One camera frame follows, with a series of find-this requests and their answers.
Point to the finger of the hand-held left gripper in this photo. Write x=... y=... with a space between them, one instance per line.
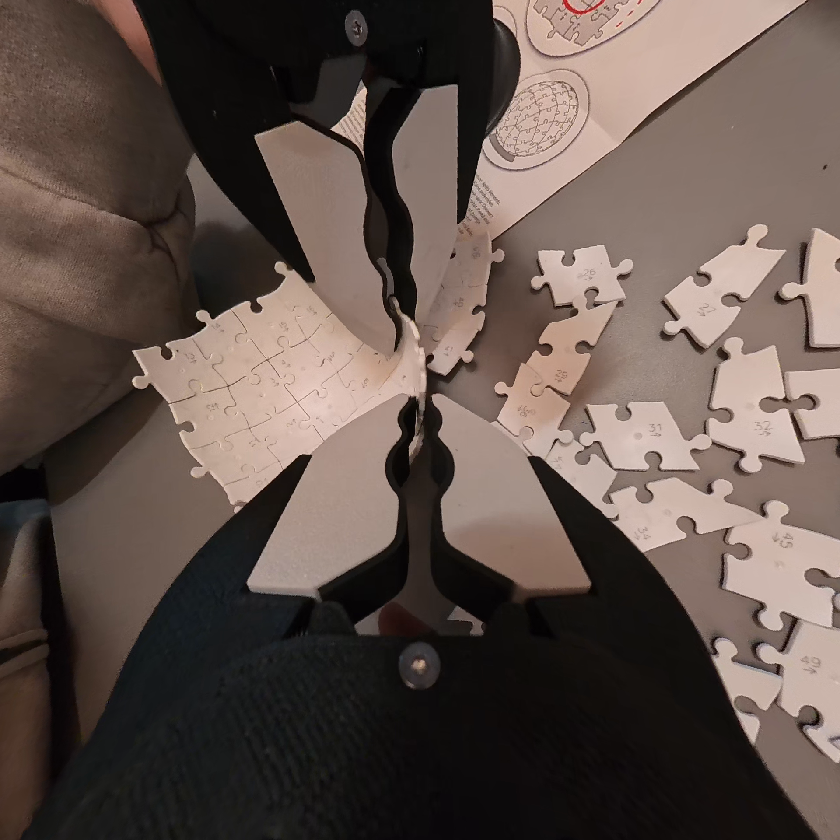
x=315 y=210
x=436 y=170

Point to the curved white puzzle ball shell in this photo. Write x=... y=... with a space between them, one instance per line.
x=262 y=380

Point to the person's left forearm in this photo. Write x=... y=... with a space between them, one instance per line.
x=79 y=197

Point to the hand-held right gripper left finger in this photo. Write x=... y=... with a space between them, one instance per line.
x=315 y=525

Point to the person's right hand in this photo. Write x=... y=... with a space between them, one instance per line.
x=394 y=623

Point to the joined white puzzle strip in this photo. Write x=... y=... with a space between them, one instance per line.
x=459 y=295

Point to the beige zip hoodie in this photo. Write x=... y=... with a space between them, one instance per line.
x=26 y=590

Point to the white paper instruction sheet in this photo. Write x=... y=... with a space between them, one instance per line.
x=623 y=85

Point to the scattered loose white puzzle pieces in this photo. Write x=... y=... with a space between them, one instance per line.
x=649 y=433

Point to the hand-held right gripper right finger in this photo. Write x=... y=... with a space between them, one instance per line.
x=512 y=525

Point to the black round ball stand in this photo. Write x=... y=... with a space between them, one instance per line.
x=506 y=65

